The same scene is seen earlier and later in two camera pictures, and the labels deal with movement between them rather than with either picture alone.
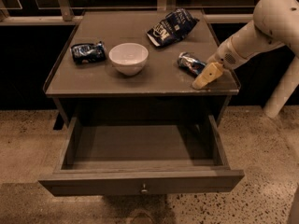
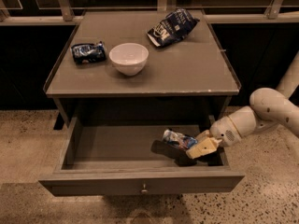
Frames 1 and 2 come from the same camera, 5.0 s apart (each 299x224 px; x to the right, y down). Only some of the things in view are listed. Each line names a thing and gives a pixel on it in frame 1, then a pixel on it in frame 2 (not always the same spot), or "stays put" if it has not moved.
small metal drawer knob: (144, 190) stays put
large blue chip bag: (175, 26) stays put
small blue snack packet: (88, 52) stays put
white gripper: (224, 55) to (224, 133)
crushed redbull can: (191, 63) to (178, 139)
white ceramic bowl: (128, 59) stays put
